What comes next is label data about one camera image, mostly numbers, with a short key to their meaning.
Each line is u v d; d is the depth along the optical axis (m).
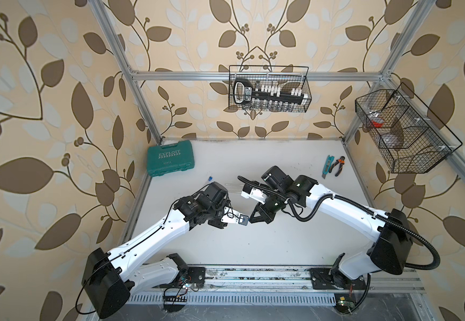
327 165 1.08
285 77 0.91
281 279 0.75
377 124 0.82
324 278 0.72
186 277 0.67
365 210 0.45
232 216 0.63
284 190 0.59
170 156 1.08
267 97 0.83
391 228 0.42
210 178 1.03
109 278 0.38
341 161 1.09
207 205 0.58
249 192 0.67
